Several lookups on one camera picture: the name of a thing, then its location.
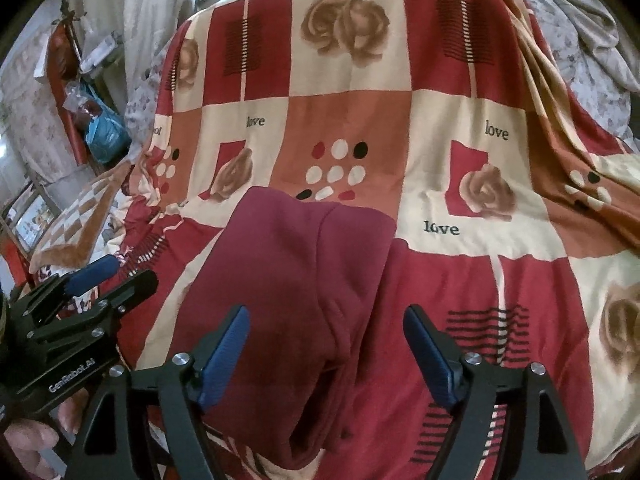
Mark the red cream patchwork blanket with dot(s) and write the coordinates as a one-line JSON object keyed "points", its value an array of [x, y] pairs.
{"points": [[516, 214]]}

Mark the maroon long-sleeve sweater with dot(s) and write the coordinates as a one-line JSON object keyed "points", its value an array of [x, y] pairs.
{"points": [[309, 275]]}

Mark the grey floral quilt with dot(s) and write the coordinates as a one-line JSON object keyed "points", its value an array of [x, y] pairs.
{"points": [[598, 59]]}

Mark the person's left hand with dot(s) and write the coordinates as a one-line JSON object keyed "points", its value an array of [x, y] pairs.
{"points": [[27, 438]]}

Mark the blue plastic bag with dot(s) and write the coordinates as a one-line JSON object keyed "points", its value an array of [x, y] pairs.
{"points": [[107, 138]]}

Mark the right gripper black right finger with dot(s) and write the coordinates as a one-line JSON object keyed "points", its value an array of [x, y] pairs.
{"points": [[518, 407]]}

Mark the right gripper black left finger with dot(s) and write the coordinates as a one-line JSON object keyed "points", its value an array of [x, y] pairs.
{"points": [[115, 439]]}

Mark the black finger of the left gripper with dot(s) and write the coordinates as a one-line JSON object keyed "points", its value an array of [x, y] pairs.
{"points": [[55, 292], [116, 303]]}

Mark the brown white checkered blanket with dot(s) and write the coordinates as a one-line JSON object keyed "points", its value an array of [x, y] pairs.
{"points": [[70, 239]]}

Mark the red wooden chair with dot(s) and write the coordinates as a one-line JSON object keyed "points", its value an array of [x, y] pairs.
{"points": [[62, 67]]}

